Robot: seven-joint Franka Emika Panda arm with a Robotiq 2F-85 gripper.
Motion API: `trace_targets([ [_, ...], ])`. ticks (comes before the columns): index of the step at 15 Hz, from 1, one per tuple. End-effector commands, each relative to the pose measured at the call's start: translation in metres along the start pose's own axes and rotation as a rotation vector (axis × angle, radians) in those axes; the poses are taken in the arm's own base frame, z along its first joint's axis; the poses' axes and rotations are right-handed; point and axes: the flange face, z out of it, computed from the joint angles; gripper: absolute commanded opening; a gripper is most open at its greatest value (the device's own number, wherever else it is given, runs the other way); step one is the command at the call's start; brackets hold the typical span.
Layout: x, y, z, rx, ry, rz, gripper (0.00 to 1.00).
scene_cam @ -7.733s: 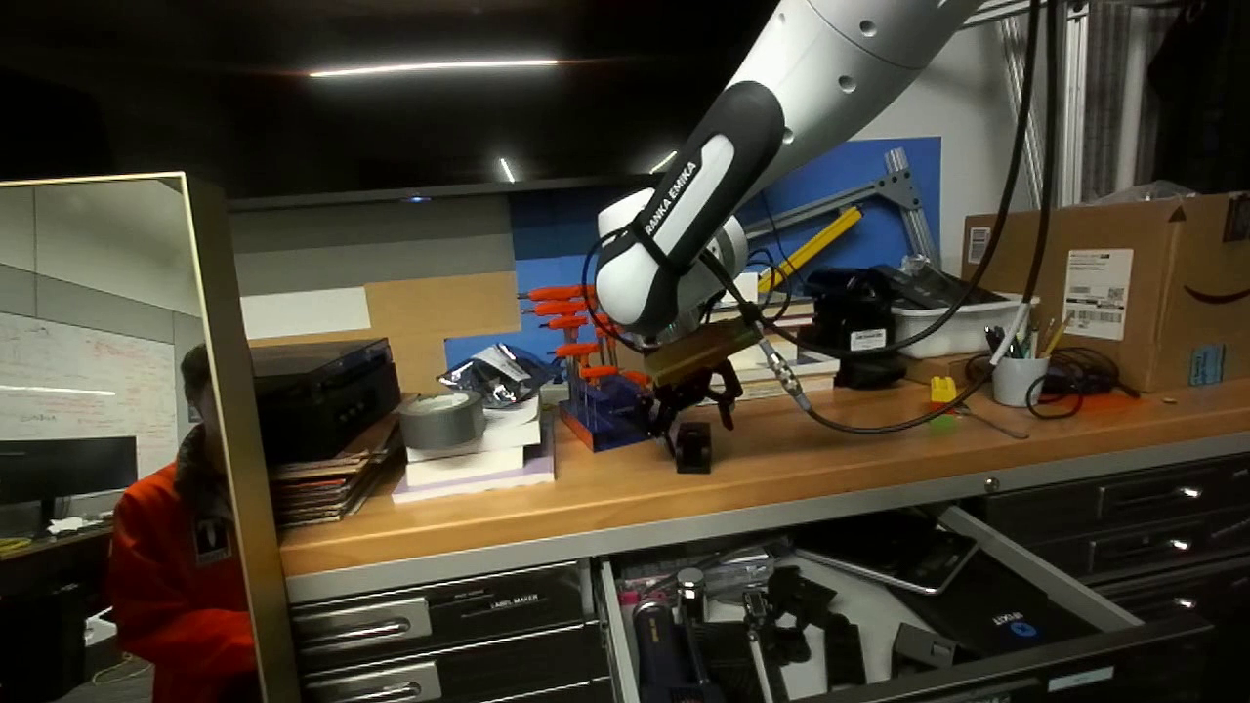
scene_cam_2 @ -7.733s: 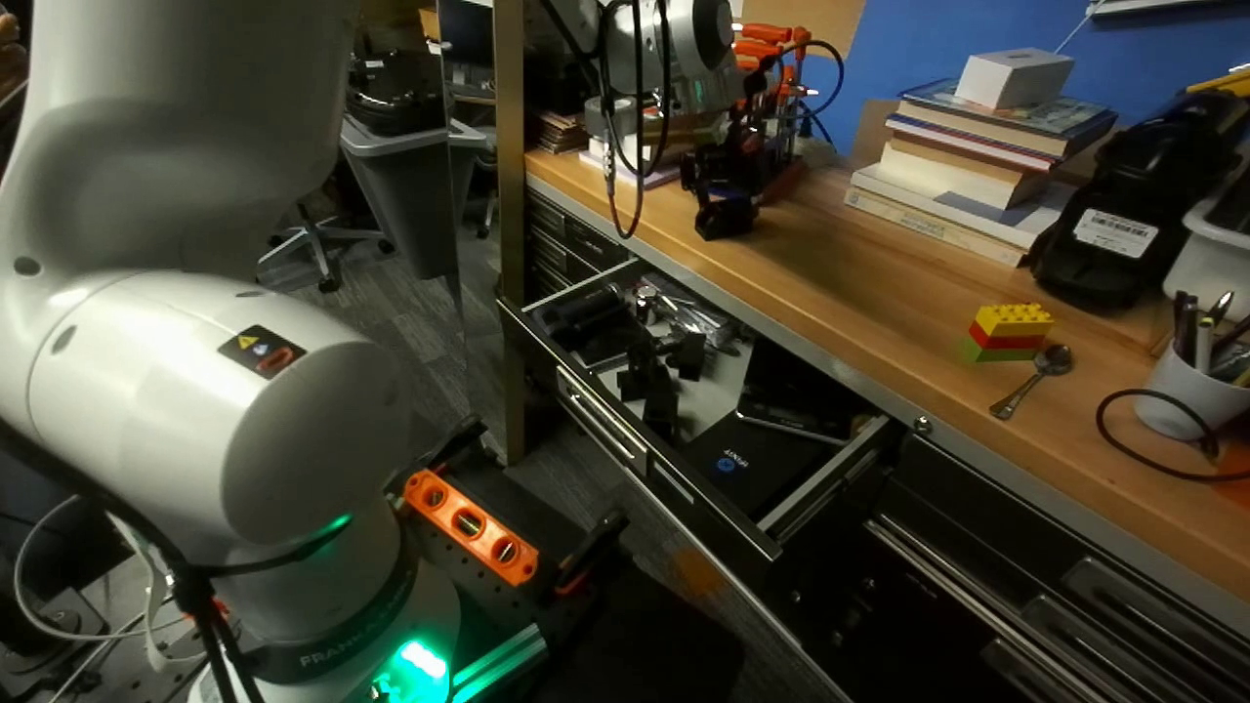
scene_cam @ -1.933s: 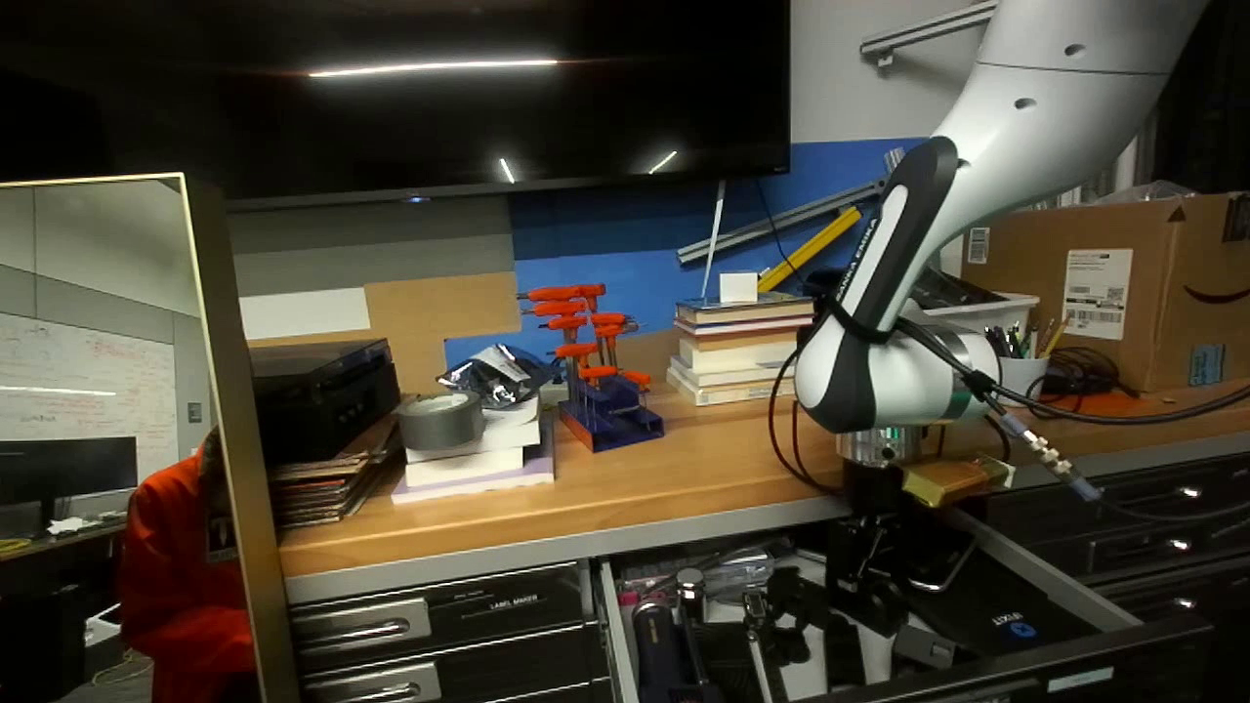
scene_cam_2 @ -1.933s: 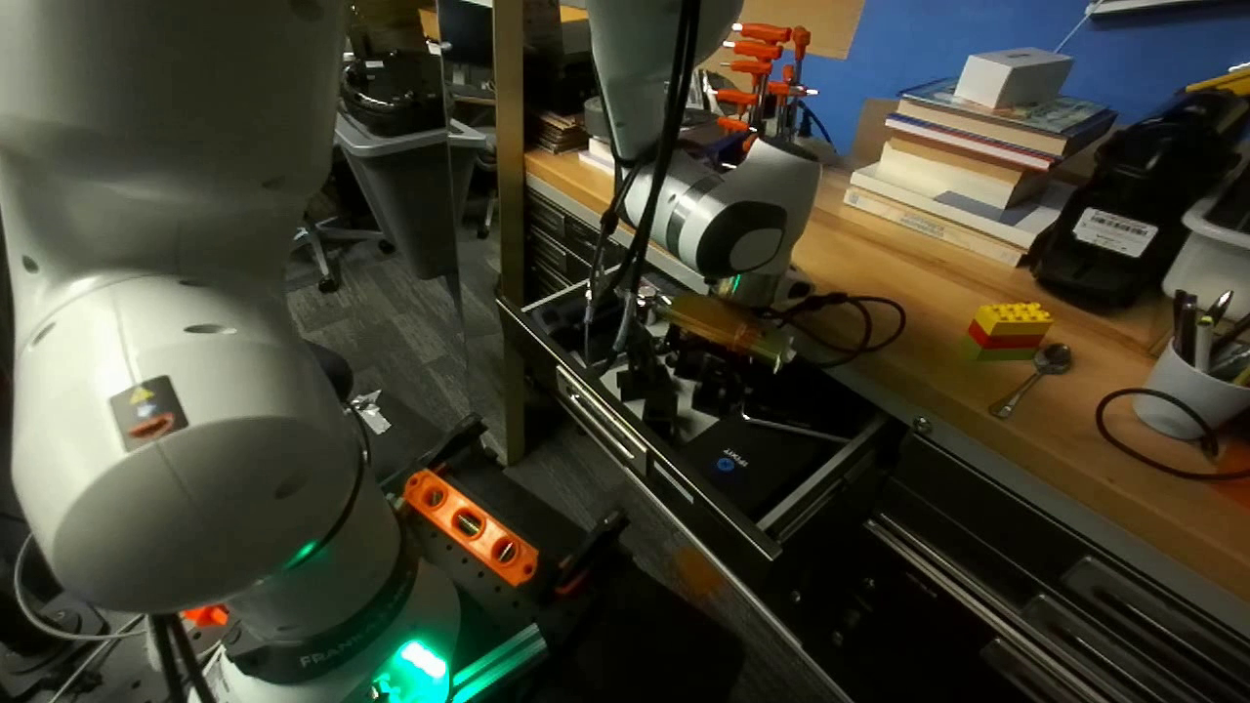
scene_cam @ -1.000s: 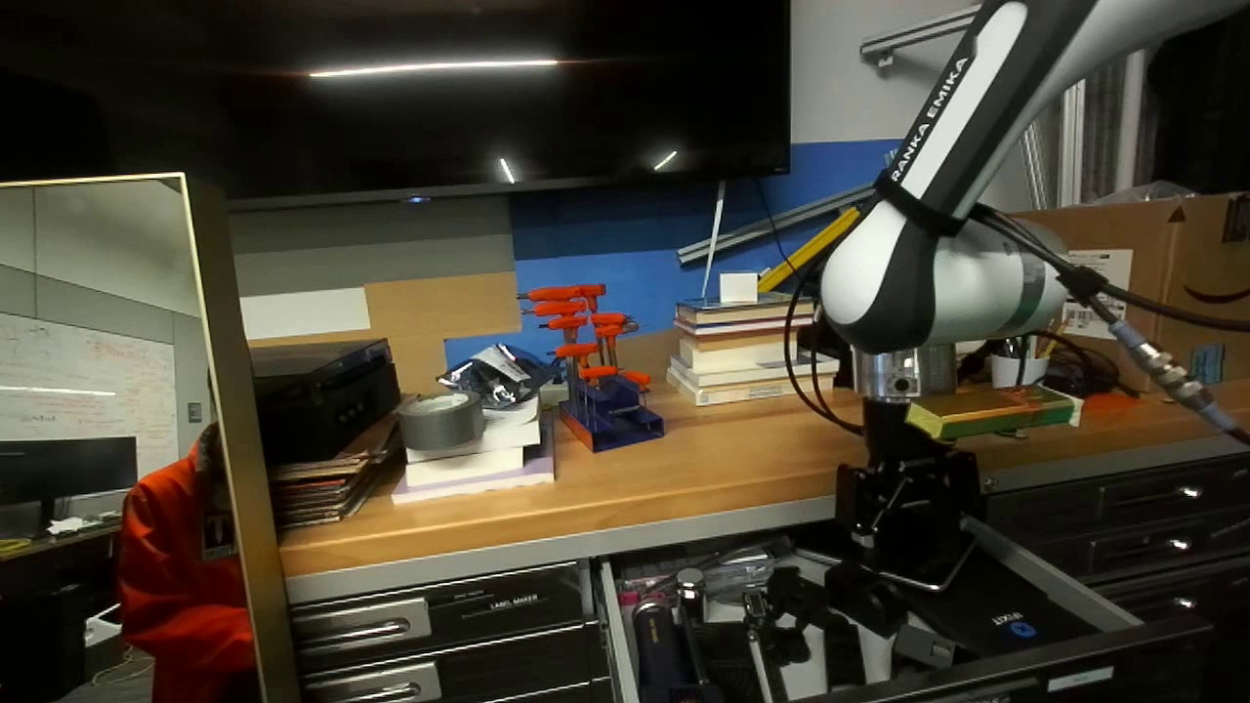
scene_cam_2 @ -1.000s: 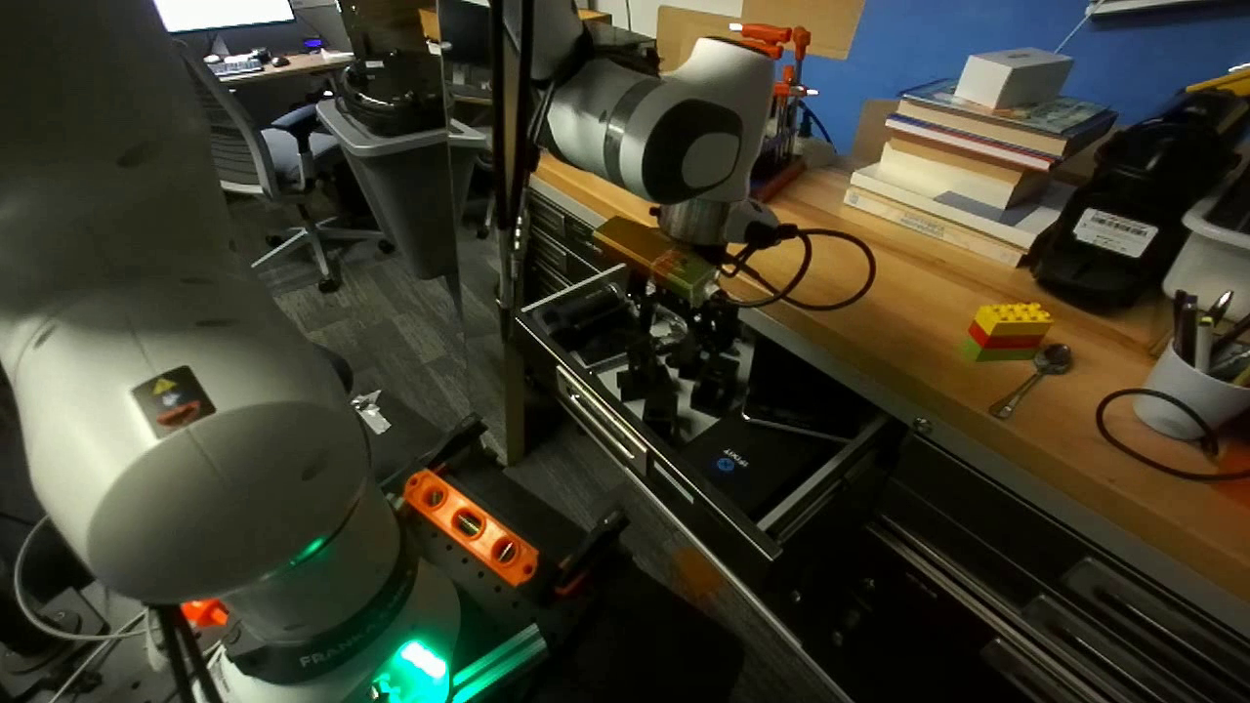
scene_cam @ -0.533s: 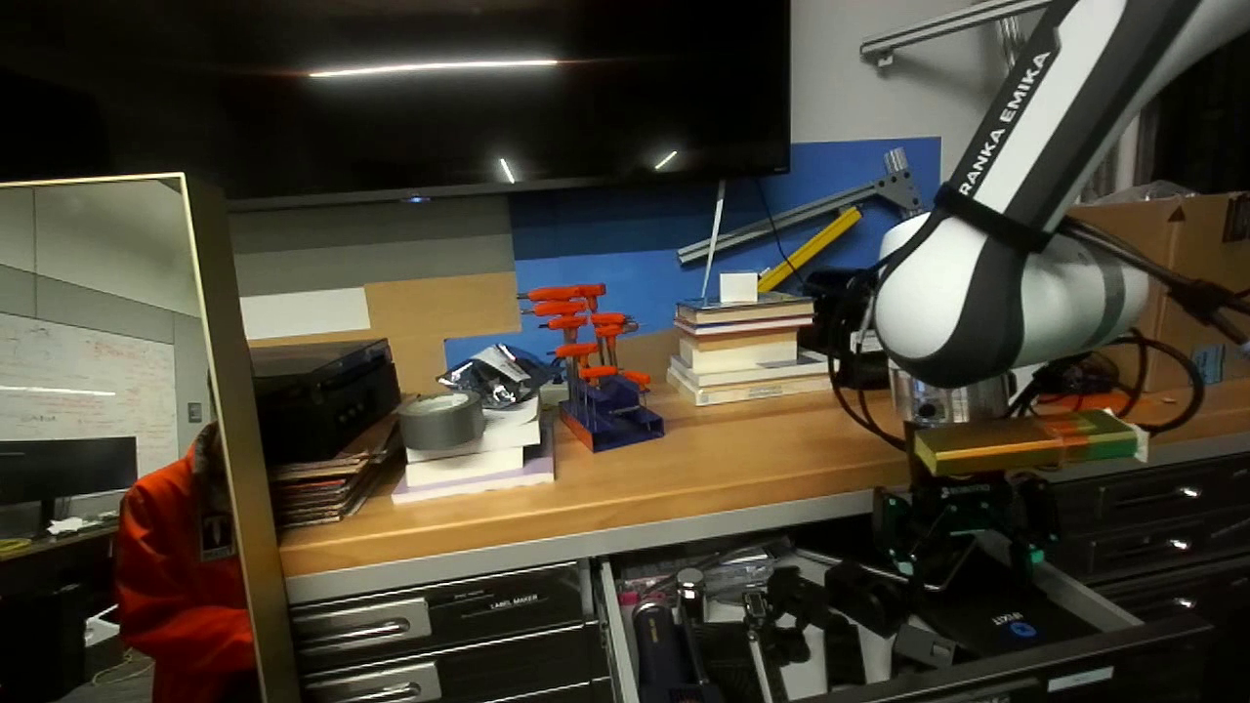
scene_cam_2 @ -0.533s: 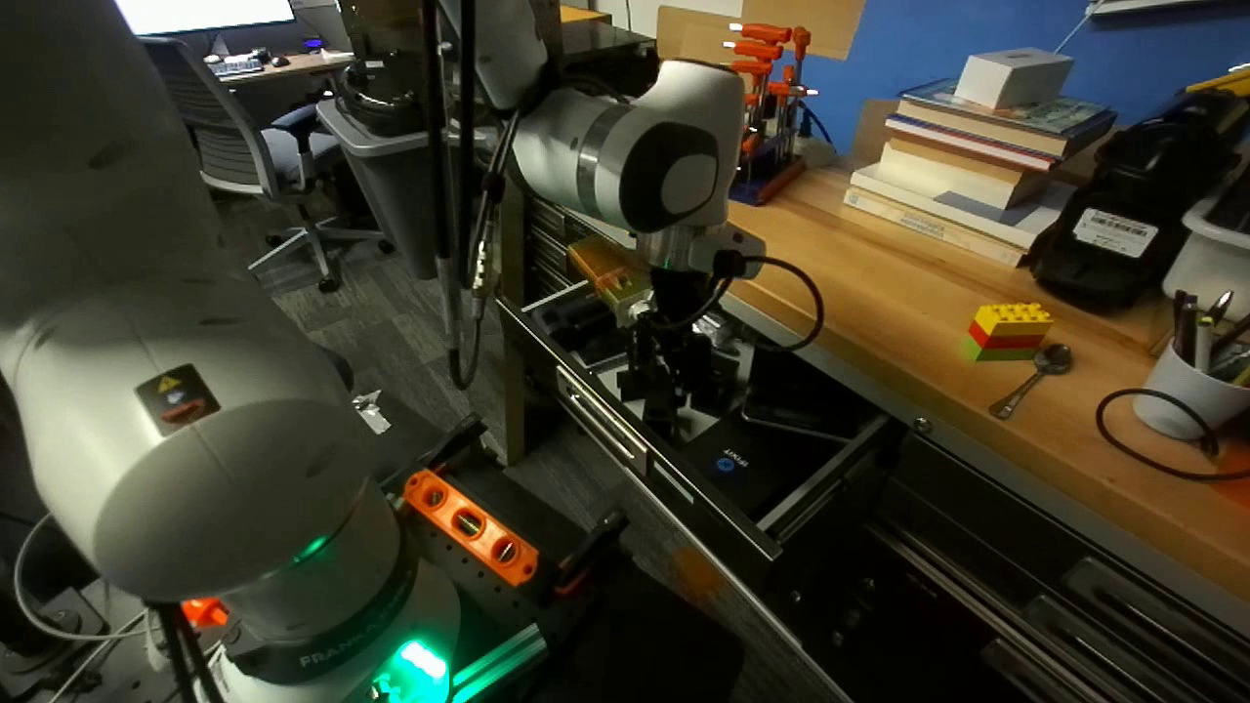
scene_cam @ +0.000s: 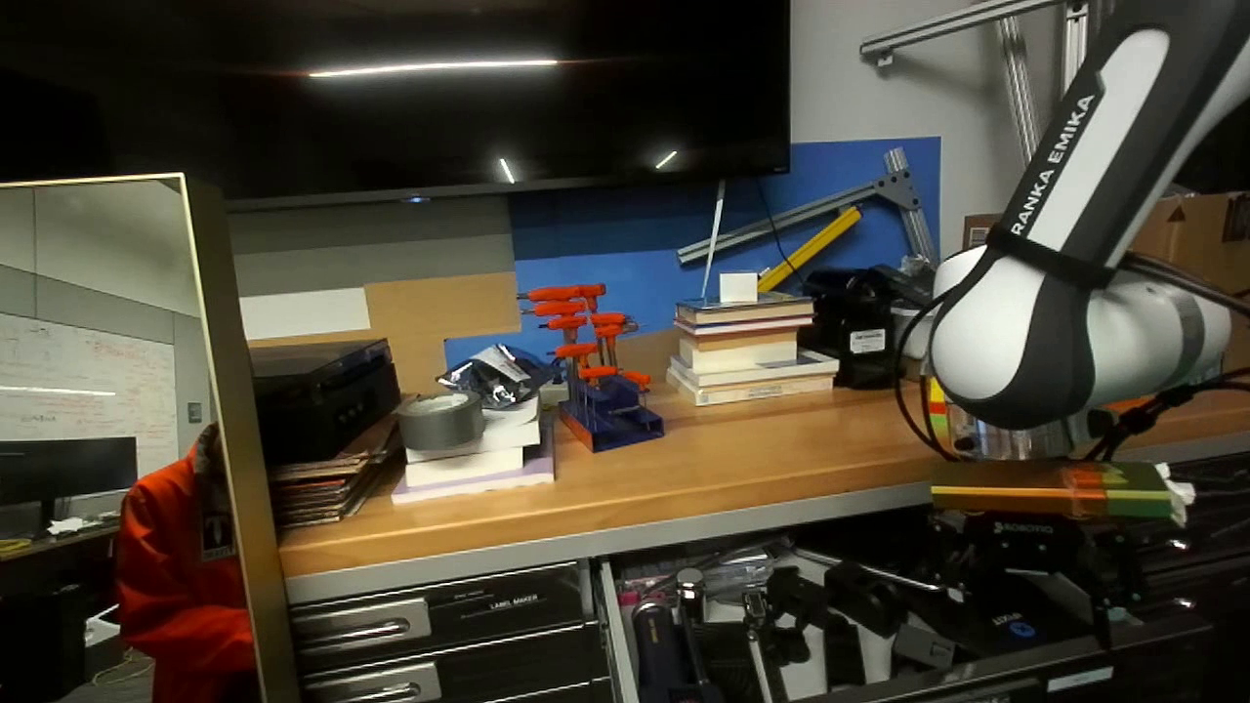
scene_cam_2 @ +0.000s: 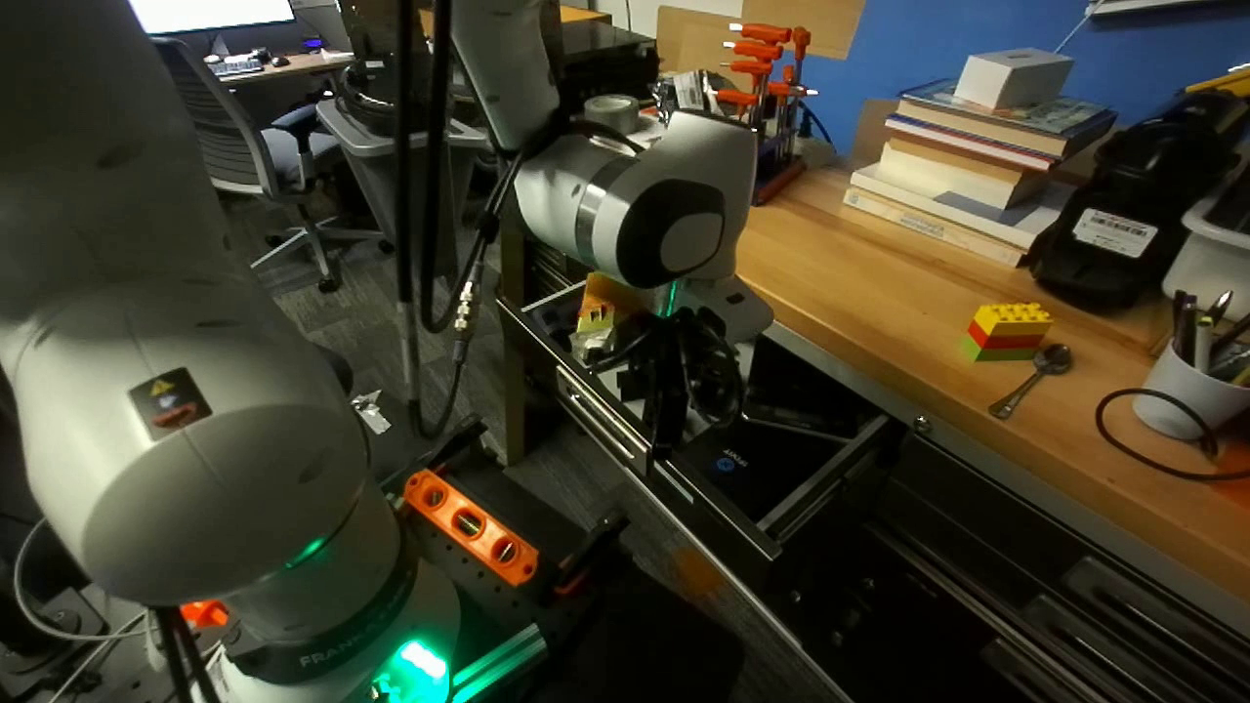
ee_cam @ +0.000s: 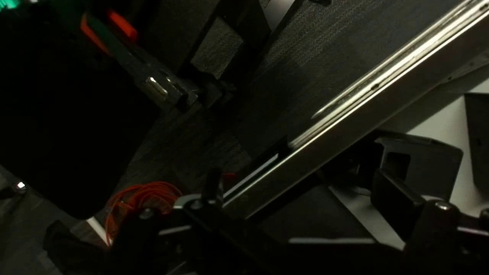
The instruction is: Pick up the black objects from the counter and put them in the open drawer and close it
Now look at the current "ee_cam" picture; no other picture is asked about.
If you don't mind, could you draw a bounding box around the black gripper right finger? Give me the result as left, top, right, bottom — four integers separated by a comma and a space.
371, 167, 489, 275

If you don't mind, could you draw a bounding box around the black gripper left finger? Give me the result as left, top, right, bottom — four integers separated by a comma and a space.
104, 167, 287, 275

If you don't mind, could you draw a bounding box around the grey metal tool drawer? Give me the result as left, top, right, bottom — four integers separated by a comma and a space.
218, 0, 489, 275

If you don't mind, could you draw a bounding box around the orange extension cord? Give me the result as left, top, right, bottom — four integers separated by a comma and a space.
104, 180, 185, 241

